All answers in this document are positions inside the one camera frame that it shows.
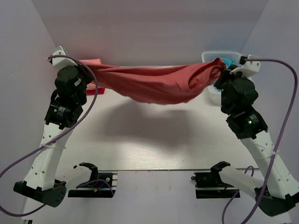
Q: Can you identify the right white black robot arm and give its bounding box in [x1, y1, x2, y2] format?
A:
[211, 68, 299, 217]

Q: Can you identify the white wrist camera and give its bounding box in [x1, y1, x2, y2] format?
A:
[230, 55, 261, 78]
[47, 46, 77, 70]

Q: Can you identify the folded bright red t shirt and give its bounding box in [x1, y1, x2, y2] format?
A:
[86, 83, 105, 95]

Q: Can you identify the white plastic mesh basket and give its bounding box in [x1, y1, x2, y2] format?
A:
[201, 50, 243, 105]

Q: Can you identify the crumpled blue t shirt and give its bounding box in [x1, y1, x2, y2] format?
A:
[214, 58, 236, 92]

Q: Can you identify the dusty red t shirt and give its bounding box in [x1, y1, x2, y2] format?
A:
[89, 58, 226, 105]

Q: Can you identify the folded salmon pink t shirt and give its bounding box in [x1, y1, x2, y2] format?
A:
[80, 59, 101, 67]

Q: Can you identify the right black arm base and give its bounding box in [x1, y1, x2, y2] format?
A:
[191, 161, 240, 199]

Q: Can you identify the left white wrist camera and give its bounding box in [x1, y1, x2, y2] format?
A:
[47, 46, 77, 70]

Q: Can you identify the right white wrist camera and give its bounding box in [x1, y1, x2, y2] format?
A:
[230, 55, 261, 78]

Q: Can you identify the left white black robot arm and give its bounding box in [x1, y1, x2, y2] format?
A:
[14, 65, 99, 207]

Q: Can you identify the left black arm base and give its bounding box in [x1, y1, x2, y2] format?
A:
[68, 162, 118, 198]

